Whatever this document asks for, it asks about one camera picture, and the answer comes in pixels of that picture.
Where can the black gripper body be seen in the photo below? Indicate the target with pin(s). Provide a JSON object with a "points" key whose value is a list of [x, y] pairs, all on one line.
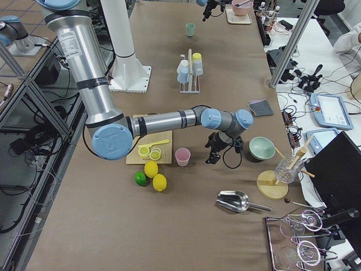
{"points": [[208, 4], [216, 141]]}

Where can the green plastic cup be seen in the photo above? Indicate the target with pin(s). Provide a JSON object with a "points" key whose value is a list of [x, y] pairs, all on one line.
{"points": [[190, 29]]}

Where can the pink plastic cup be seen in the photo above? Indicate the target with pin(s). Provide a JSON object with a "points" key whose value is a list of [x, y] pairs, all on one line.
{"points": [[182, 156]]}

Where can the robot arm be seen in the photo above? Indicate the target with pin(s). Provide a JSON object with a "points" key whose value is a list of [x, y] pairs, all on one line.
{"points": [[112, 132], [203, 3]]}

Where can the yellow plastic cup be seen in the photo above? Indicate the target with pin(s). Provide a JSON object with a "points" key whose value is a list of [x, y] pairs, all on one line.
{"points": [[196, 56]]}

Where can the white plastic cup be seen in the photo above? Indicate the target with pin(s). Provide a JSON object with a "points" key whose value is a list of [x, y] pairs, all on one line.
{"points": [[183, 63]]}

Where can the grey plastic cup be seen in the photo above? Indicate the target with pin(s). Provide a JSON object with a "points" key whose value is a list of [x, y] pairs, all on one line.
{"points": [[197, 67]]}

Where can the light blue plastic cup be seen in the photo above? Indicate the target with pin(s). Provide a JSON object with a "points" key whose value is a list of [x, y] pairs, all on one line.
{"points": [[183, 74]]}

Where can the wooden cup tree stand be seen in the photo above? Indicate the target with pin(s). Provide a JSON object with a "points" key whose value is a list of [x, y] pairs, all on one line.
{"points": [[273, 189]]}

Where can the clear glass cup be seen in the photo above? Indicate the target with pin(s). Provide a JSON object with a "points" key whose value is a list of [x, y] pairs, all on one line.
{"points": [[285, 174]]}

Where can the beige tray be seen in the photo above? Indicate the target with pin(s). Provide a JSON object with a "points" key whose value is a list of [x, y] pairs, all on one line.
{"points": [[237, 20]]}

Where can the pink bowl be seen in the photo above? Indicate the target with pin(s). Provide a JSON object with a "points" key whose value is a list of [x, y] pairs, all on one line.
{"points": [[241, 8]]}

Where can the light green bowl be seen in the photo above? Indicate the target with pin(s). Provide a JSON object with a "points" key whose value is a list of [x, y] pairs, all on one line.
{"points": [[261, 148]]}

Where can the metal scoop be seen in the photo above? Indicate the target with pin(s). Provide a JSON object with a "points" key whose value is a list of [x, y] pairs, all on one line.
{"points": [[238, 201]]}

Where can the lemon slice behind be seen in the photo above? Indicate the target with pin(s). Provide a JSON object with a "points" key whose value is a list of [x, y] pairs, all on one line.
{"points": [[156, 149]]}

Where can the lemon slice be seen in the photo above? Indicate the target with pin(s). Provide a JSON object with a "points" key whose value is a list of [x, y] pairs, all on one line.
{"points": [[144, 152], [155, 156], [156, 149]]}

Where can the lemon slice front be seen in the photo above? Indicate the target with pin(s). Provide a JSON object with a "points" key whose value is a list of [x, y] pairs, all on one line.
{"points": [[155, 156]]}

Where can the grey folded cloth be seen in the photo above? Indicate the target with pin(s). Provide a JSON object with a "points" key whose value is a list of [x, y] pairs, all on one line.
{"points": [[261, 108]]}

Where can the yellow lemon outer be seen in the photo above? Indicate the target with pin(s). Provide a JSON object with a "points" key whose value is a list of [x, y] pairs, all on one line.
{"points": [[159, 182]]}

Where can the yellow plastic knife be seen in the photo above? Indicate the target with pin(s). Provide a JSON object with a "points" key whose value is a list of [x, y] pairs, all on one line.
{"points": [[164, 141]]}

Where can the yellow lemon near board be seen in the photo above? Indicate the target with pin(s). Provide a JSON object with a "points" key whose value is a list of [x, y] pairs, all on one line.
{"points": [[151, 169]]}

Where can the lemon slice top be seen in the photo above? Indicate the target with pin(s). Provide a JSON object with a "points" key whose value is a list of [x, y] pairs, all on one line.
{"points": [[144, 152]]}

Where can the green lime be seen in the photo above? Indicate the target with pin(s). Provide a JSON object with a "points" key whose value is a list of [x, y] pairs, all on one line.
{"points": [[140, 179]]}

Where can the bamboo cutting board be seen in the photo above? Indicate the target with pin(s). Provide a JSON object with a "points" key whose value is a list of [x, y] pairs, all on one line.
{"points": [[133, 158]]}

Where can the teach pendant upper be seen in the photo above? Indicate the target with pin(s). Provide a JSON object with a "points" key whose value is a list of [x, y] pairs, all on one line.
{"points": [[330, 111]]}

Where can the metal glass rack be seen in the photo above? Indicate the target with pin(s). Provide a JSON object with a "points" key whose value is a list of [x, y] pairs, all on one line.
{"points": [[292, 244]]}

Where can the black monitor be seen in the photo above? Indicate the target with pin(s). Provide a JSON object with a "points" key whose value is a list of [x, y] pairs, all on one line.
{"points": [[337, 174]]}

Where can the person in white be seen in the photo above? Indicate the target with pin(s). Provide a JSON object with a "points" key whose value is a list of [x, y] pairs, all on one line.
{"points": [[347, 47]]}

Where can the white wire cup rack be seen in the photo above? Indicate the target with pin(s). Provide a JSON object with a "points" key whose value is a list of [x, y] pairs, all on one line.
{"points": [[193, 85]]}

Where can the aluminium frame post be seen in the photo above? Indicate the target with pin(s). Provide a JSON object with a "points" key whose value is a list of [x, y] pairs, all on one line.
{"points": [[299, 29]]}

